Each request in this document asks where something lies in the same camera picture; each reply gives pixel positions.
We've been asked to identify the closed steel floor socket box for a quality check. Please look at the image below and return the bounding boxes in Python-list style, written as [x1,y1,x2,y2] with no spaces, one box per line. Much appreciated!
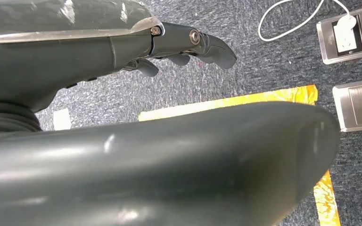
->
[332,78,362,133]

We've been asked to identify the ribbed grey left arm sleeve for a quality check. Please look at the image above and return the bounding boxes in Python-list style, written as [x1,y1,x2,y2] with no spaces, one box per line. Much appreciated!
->
[0,102,43,141]

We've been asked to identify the yellow floor tape strip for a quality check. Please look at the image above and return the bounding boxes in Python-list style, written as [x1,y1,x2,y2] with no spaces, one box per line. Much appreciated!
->
[313,169,342,226]
[138,84,319,122]

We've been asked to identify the white power cable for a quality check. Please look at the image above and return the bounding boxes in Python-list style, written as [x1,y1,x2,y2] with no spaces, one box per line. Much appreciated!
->
[258,0,352,42]

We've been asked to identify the white power plug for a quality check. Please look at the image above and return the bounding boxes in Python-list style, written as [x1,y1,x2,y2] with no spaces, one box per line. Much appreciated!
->
[333,14,358,54]

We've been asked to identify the open steel floor socket box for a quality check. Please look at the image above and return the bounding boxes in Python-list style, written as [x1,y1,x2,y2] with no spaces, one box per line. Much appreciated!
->
[316,5,362,65]

